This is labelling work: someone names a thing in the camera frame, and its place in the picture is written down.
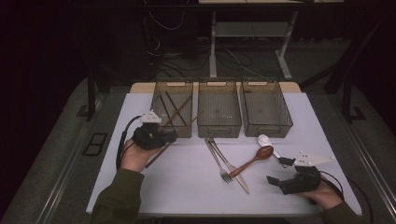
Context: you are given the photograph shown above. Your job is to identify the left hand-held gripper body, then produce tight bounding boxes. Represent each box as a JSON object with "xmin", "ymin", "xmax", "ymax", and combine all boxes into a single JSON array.
[{"xmin": 132, "ymin": 110, "xmax": 167, "ymax": 151}]

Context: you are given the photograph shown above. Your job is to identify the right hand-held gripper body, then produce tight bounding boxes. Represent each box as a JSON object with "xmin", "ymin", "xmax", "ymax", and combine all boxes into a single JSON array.
[{"xmin": 278, "ymin": 151, "xmax": 336, "ymax": 196}]

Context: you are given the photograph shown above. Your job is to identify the brown wooden chopstick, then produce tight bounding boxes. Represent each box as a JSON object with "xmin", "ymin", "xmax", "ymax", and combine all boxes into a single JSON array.
[
  {"xmin": 145, "ymin": 116, "xmax": 199, "ymax": 169},
  {"xmin": 163, "ymin": 94, "xmax": 193, "ymax": 127}
]

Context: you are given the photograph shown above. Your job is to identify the grey plastic bin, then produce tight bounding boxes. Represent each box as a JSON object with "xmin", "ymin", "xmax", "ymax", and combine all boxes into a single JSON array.
[
  {"xmin": 241, "ymin": 78, "xmax": 294, "ymax": 138},
  {"xmin": 147, "ymin": 81, "xmax": 194, "ymax": 139},
  {"xmin": 197, "ymin": 80, "xmax": 243, "ymax": 139}
]

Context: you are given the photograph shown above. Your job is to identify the brown wooden spoon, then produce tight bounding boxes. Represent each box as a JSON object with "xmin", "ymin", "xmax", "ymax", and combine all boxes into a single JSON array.
[{"xmin": 228, "ymin": 145, "xmax": 275, "ymax": 179}]

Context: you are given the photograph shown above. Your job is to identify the black chopstick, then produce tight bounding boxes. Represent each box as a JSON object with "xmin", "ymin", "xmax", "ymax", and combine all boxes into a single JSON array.
[
  {"xmin": 164, "ymin": 91, "xmax": 189, "ymax": 126},
  {"xmin": 159, "ymin": 94, "xmax": 175, "ymax": 125}
]

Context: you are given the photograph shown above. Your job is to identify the white ceramic spoon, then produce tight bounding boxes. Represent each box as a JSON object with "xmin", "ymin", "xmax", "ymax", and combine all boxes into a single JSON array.
[{"xmin": 257, "ymin": 133, "xmax": 282, "ymax": 159}]

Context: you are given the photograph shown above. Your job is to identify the person's left hand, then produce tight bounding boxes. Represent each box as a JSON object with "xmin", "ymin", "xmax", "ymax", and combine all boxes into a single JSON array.
[{"xmin": 120, "ymin": 138, "xmax": 163, "ymax": 173}]

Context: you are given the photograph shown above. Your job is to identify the person's right hand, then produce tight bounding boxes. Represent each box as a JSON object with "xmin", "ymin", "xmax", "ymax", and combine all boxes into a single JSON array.
[{"xmin": 295, "ymin": 180, "xmax": 344, "ymax": 211}]

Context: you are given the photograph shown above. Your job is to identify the metal table knife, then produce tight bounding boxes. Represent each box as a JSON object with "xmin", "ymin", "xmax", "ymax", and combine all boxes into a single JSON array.
[{"xmin": 208, "ymin": 137, "xmax": 251, "ymax": 195}]

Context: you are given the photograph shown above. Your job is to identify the metal fork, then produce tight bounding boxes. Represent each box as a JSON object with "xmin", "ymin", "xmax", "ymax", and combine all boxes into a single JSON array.
[{"xmin": 204, "ymin": 138, "xmax": 233, "ymax": 184}]

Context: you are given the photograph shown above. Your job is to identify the white table mat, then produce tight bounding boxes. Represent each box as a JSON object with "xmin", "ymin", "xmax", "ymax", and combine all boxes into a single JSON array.
[{"xmin": 86, "ymin": 91, "xmax": 363, "ymax": 217}]

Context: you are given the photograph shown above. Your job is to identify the dark metal stand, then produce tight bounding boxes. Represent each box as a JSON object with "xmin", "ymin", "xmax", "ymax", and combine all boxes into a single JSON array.
[
  {"xmin": 340, "ymin": 71, "xmax": 368, "ymax": 124},
  {"xmin": 76, "ymin": 66, "xmax": 106, "ymax": 122}
]

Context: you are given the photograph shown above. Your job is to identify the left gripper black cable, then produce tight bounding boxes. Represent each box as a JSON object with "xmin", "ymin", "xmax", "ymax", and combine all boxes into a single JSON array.
[{"xmin": 115, "ymin": 115, "xmax": 143, "ymax": 171}]

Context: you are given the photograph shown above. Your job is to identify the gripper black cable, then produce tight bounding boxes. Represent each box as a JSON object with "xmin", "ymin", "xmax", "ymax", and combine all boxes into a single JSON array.
[
  {"xmin": 115, "ymin": 115, "xmax": 143, "ymax": 171},
  {"xmin": 318, "ymin": 170, "xmax": 345, "ymax": 202}
]

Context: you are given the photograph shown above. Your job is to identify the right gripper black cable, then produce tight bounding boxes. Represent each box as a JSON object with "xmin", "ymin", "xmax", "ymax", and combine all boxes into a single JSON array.
[{"xmin": 318, "ymin": 170, "xmax": 345, "ymax": 202}]

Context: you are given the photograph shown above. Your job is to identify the black floor cable bundle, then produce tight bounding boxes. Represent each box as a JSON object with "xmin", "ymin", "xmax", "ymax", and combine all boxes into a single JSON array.
[{"xmin": 144, "ymin": 31, "xmax": 253, "ymax": 78}]

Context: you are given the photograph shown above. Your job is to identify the thin black cable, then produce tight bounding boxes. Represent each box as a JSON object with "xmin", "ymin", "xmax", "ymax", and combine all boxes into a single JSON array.
[{"xmin": 346, "ymin": 176, "xmax": 376, "ymax": 224}]

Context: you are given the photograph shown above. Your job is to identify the white hanging cable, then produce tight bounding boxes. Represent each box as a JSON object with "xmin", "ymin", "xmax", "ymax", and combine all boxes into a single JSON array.
[{"xmin": 148, "ymin": 10, "xmax": 185, "ymax": 32}]

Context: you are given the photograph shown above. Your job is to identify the white metal desk frame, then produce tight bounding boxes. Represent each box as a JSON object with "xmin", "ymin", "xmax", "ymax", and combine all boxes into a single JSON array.
[{"xmin": 208, "ymin": 10, "xmax": 299, "ymax": 80}]

